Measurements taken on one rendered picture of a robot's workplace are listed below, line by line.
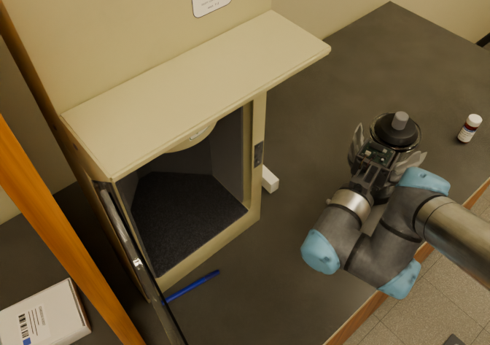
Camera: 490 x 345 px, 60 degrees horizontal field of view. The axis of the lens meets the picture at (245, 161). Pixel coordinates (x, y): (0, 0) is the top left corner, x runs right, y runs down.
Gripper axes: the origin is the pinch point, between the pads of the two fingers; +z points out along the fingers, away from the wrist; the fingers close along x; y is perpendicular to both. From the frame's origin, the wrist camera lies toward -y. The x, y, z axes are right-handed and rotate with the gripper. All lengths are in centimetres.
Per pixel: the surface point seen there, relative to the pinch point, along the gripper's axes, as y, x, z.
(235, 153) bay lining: 5.8, 24.1, -25.3
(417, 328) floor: -115, -36, 11
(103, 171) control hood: 40, 17, -54
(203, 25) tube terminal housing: 41, 22, -32
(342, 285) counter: -18.1, -5.1, -28.4
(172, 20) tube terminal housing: 44, 23, -36
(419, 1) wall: -42, 26, 116
